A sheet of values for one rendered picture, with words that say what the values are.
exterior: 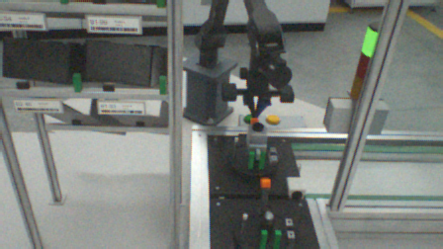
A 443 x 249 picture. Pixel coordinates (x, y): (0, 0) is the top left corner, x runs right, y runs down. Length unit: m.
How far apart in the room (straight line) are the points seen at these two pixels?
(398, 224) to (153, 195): 0.65
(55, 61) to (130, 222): 0.49
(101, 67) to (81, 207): 0.49
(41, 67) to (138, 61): 0.18
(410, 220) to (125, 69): 0.79
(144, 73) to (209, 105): 0.64
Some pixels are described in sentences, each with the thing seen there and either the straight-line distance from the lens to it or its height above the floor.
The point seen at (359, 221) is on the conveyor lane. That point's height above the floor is 0.93.
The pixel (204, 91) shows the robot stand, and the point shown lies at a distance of 1.41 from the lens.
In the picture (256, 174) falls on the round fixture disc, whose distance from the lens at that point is 1.10.
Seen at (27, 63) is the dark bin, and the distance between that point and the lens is 0.87.
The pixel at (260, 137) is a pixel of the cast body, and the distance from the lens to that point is 1.08.
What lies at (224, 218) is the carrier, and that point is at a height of 0.97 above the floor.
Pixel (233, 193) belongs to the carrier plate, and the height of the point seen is 0.97.
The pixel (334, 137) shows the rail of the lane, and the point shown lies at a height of 0.96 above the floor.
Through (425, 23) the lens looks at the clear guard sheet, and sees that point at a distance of 0.88.
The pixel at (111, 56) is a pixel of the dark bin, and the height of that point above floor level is 1.35.
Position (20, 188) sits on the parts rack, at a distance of 0.98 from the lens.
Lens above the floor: 1.72
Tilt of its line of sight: 36 degrees down
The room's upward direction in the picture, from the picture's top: 4 degrees clockwise
